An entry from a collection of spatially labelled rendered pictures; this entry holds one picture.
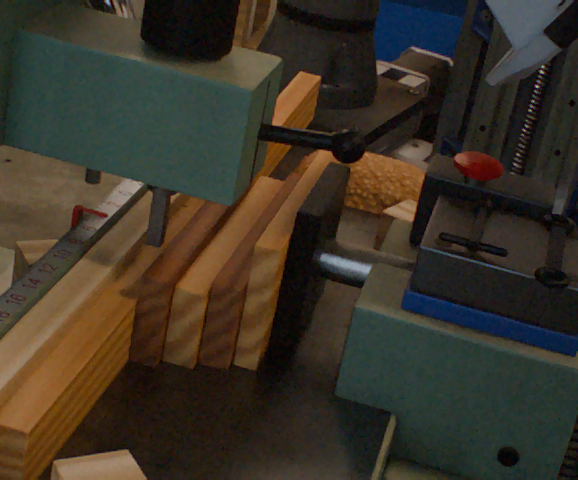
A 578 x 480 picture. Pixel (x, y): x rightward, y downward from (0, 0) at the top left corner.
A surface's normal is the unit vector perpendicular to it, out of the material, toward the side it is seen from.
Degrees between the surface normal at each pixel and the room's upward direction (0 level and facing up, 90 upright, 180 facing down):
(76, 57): 90
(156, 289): 90
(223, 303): 90
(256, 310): 90
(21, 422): 0
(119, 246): 0
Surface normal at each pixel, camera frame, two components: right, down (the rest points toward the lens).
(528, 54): -0.46, 0.59
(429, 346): -0.24, 0.37
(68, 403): 0.95, 0.26
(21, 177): 0.18, -0.89
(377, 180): 0.03, -0.51
